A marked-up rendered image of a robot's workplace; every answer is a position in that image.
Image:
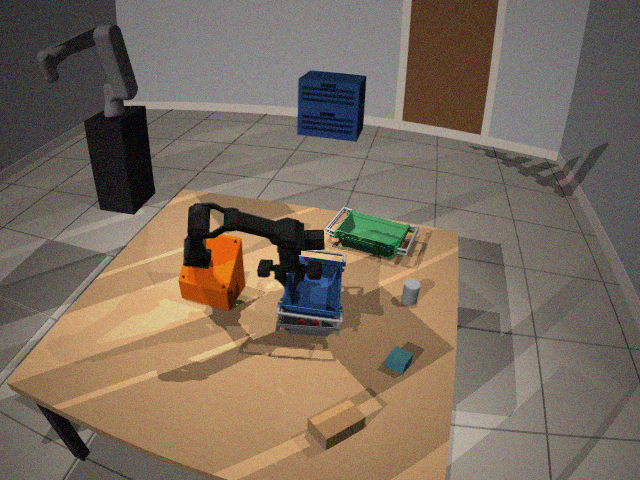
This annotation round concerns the teal cube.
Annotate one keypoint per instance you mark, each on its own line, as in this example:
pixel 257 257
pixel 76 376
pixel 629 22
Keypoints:
pixel 398 360

